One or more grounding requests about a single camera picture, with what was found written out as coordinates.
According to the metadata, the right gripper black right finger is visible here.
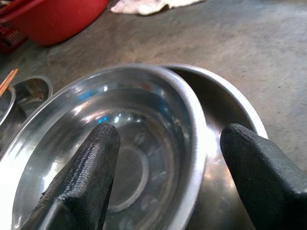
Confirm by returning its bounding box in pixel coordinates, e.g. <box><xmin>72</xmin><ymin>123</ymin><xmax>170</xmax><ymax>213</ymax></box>
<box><xmin>219</xmin><ymin>123</ymin><xmax>307</xmax><ymax>230</ymax></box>

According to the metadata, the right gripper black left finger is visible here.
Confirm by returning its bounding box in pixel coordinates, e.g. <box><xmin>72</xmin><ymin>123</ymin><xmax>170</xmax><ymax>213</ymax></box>
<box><xmin>22</xmin><ymin>123</ymin><xmax>121</xmax><ymax>230</ymax></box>

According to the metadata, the brown wooden chopstick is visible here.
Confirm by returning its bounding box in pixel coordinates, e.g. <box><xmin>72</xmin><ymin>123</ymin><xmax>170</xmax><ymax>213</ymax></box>
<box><xmin>0</xmin><ymin>68</ymin><xmax>20</xmax><ymax>97</ymax></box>

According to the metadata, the red plastic basin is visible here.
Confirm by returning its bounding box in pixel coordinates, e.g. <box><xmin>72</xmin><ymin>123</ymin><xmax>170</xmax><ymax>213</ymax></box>
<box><xmin>0</xmin><ymin>0</ymin><xmax>109</xmax><ymax>47</ymax></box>

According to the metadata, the small steel bowl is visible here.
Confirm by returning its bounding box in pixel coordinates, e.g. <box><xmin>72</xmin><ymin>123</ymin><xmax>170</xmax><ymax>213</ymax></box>
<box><xmin>0</xmin><ymin>63</ymin><xmax>210</xmax><ymax>230</ymax></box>

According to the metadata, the beige crumpled dish cloth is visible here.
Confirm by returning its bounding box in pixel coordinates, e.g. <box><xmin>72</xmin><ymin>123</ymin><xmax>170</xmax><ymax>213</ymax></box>
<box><xmin>110</xmin><ymin>0</ymin><xmax>207</xmax><ymax>16</ymax></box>

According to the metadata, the red slotted plastic basket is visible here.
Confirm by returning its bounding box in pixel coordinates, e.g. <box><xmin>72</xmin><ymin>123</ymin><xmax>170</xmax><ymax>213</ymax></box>
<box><xmin>0</xmin><ymin>24</ymin><xmax>27</xmax><ymax>54</ymax></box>

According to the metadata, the steel plate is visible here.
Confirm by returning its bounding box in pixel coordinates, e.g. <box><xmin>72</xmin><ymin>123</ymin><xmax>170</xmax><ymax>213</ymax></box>
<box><xmin>0</xmin><ymin>76</ymin><xmax>54</xmax><ymax>147</ymax></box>

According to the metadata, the wide steel bowl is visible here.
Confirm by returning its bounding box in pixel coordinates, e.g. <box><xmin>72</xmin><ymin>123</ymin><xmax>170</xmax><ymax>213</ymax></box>
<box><xmin>0</xmin><ymin>84</ymin><xmax>17</xmax><ymax>127</ymax></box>
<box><xmin>165</xmin><ymin>64</ymin><xmax>269</xmax><ymax>230</ymax></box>

